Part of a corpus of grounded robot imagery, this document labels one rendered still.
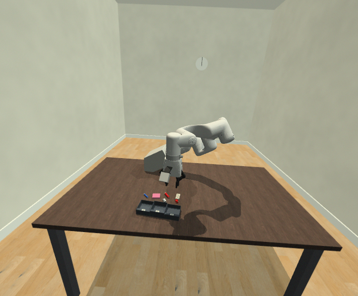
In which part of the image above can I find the grey rack of bins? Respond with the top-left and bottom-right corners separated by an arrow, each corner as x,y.
136,200 -> 181,221

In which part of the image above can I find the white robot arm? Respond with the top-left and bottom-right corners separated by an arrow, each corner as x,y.
159,118 -> 235,183

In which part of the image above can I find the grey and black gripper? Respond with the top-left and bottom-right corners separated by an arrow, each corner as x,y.
159,157 -> 186,188

